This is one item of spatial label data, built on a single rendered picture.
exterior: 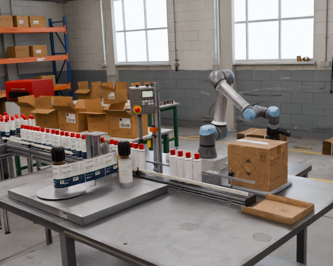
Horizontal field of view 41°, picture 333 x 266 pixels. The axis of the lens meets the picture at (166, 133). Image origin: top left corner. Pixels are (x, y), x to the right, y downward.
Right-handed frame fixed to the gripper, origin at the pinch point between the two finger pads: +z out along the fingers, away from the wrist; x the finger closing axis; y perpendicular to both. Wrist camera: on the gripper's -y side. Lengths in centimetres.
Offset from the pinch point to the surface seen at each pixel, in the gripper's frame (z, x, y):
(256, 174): -22, 49, 23
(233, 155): -28, 35, 34
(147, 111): -45, -6, 88
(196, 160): -34, 42, 58
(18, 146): 17, -78, 225
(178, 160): -31, 35, 69
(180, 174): -23, 39, 70
